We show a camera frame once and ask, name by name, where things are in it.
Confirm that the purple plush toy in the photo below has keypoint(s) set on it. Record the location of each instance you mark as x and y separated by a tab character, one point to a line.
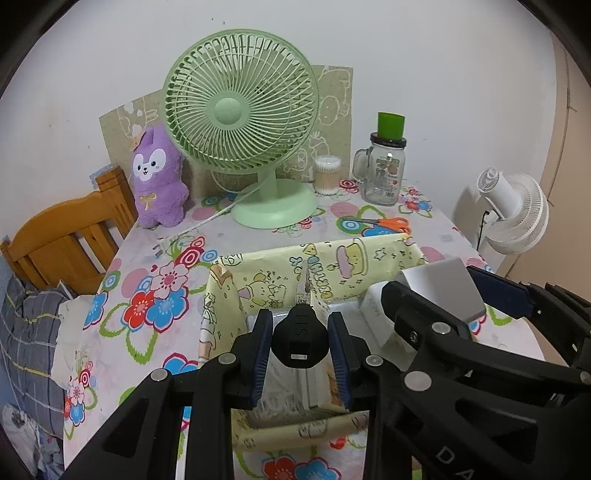
157	184

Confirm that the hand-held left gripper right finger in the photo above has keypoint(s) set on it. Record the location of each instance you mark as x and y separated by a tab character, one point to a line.
339	364

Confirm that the cardboard panel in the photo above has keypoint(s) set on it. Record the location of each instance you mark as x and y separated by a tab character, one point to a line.
330	106

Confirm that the grey plaid bedding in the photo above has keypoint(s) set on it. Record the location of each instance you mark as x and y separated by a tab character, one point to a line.
27	346

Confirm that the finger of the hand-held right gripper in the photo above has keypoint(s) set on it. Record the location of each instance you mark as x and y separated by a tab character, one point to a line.
498	286
485	369

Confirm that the cotton swab jar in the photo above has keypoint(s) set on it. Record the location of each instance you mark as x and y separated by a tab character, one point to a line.
328	177

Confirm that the blue paper sheet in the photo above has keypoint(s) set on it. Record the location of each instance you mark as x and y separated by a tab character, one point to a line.
99	173

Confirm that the small printed box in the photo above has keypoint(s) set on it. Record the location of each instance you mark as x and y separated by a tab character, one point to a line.
321	392

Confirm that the clear plastic box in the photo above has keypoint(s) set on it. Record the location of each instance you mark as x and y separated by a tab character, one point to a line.
281	392

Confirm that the white patterned cloth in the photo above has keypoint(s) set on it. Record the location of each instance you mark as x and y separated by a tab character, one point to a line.
18	429

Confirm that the yellow cartoon fabric bin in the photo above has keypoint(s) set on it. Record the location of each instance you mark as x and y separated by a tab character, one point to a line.
268	277

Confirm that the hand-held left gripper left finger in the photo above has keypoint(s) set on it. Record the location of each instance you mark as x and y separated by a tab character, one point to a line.
258	364

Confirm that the green desk fan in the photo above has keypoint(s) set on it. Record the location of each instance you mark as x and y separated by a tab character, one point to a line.
231	113

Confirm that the white rectangular box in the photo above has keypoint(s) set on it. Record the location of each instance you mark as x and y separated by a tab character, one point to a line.
443	281

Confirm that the glass mug jar green lid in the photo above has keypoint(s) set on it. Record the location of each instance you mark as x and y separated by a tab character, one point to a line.
381	180

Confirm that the white standing fan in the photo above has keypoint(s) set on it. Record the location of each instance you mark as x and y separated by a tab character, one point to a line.
521	212

